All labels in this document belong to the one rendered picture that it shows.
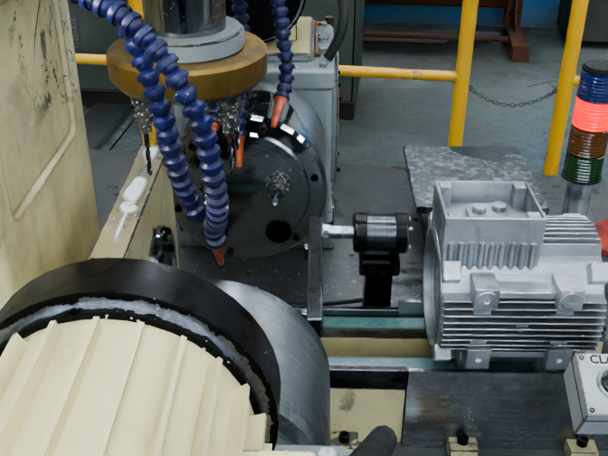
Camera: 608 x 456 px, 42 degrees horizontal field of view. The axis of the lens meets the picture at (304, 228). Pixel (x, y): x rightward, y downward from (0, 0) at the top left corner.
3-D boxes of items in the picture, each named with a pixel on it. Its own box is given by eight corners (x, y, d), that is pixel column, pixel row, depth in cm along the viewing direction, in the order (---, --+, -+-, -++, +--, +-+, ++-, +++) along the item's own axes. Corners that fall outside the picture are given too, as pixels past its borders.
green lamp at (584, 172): (567, 184, 128) (572, 158, 126) (557, 167, 133) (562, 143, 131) (604, 185, 128) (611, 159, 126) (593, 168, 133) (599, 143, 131)
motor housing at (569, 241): (434, 389, 102) (448, 263, 93) (417, 302, 119) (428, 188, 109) (591, 390, 102) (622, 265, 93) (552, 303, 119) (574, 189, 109)
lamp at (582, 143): (572, 158, 126) (577, 132, 124) (562, 143, 131) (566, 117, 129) (611, 159, 126) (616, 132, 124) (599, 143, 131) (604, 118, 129)
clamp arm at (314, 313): (305, 233, 120) (301, 338, 98) (305, 215, 119) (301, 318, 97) (327, 233, 120) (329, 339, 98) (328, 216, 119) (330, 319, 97)
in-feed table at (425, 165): (412, 261, 151) (416, 206, 145) (399, 194, 174) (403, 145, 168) (539, 263, 151) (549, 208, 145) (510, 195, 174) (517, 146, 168)
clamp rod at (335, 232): (318, 241, 117) (318, 229, 116) (318, 233, 119) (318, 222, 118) (373, 242, 117) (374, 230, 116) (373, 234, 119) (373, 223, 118)
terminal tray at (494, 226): (441, 270, 98) (446, 219, 95) (429, 227, 107) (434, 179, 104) (538, 271, 98) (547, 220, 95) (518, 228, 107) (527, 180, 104)
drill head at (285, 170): (162, 289, 122) (147, 137, 110) (198, 170, 158) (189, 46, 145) (326, 290, 122) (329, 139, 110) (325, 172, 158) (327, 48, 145)
